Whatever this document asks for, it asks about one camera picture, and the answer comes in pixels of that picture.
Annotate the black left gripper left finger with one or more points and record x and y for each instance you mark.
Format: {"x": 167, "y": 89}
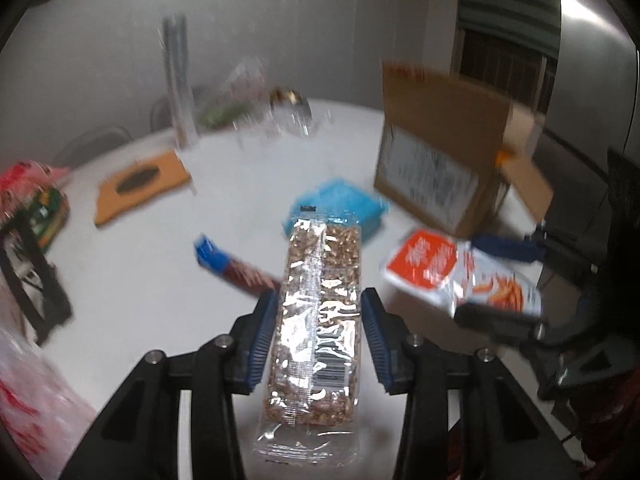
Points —
{"x": 252, "y": 336}

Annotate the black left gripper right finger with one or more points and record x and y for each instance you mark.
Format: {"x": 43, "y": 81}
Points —
{"x": 386, "y": 335}

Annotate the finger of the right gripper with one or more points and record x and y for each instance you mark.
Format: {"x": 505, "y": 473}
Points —
{"x": 508, "y": 248}
{"x": 503, "y": 327}

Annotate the orange white snack bag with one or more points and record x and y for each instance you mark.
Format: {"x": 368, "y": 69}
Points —
{"x": 446, "y": 273}

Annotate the blue brown chocolate bar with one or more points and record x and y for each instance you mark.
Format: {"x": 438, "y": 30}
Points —
{"x": 232, "y": 270}

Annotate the clear nut bar packet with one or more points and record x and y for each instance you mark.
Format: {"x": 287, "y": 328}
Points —
{"x": 310, "y": 401}

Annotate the light blue snack packet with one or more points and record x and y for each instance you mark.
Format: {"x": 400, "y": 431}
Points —
{"x": 341, "y": 202}

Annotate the brown cardboard box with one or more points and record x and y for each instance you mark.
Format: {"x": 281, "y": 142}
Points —
{"x": 450, "y": 149}

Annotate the orange toast-shaped coaster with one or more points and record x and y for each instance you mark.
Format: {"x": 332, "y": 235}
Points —
{"x": 138, "y": 184}

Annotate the black stand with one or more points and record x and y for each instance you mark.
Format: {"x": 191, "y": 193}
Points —
{"x": 32, "y": 281}

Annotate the pink plastic bag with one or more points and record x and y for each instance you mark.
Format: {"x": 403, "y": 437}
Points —
{"x": 46, "y": 419}

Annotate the crumpled clear plastic wrap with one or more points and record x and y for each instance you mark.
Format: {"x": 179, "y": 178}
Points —
{"x": 265, "y": 123}

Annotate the grey chair right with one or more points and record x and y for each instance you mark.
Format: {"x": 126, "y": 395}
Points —
{"x": 160, "y": 115}

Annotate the grey chair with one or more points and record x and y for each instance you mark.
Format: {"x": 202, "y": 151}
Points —
{"x": 160, "y": 115}
{"x": 91, "y": 145}

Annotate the green yellow snack bag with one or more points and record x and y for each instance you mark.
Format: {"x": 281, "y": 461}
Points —
{"x": 47, "y": 213}

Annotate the gold foil wrapper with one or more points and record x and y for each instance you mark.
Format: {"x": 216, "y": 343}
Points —
{"x": 285, "y": 96}

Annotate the polka dot plastic bag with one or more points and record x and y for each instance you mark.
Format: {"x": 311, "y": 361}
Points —
{"x": 239, "y": 101}

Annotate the grey chair left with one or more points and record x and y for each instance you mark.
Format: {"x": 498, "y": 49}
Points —
{"x": 91, "y": 145}

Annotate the pink red snack bag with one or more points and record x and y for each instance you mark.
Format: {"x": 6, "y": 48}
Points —
{"x": 23, "y": 180}

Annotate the clear film roll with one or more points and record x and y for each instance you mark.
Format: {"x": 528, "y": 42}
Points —
{"x": 179, "y": 90}

